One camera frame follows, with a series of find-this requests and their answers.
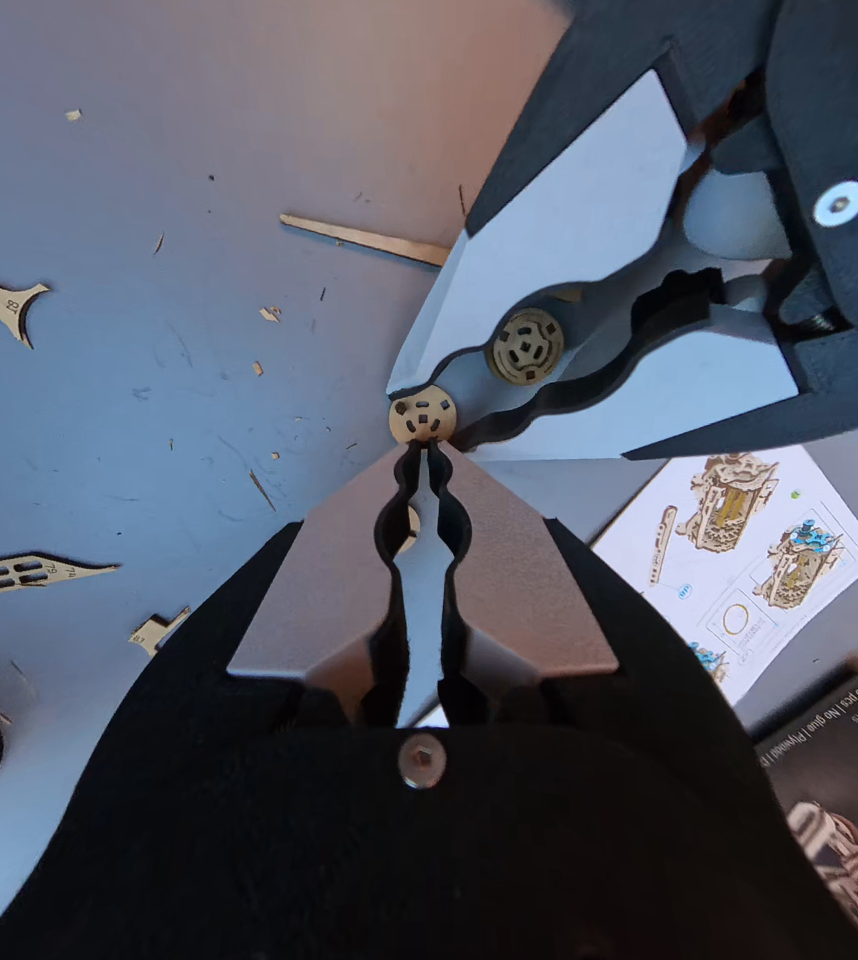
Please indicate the round wooden gear piece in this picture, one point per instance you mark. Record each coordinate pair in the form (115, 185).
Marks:
(523, 349)

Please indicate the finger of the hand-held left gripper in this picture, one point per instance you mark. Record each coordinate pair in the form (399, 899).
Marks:
(699, 382)
(571, 210)

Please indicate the black model kit box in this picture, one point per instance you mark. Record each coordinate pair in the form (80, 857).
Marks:
(834, 750)

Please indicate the grey desk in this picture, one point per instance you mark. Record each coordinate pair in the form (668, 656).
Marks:
(136, 187)

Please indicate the small notched wooden scrap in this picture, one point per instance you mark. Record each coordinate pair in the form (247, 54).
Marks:
(151, 634)

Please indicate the wooden disc with holes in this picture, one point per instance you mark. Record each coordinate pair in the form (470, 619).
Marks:
(421, 416)

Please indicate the wooden scrap with slots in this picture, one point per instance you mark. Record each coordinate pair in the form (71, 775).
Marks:
(61, 571)

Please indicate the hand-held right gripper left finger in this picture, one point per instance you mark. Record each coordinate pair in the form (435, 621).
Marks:
(324, 585)

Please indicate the printed instruction sheet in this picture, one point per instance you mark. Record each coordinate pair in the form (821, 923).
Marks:
(699, 574)

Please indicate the wood splinter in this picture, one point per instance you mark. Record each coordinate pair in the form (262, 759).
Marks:
(262, 490)

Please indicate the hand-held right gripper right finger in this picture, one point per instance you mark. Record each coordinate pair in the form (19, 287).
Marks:
(519, 592)

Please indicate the thin wooden stick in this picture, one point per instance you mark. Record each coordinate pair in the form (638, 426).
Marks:
(361, 238)

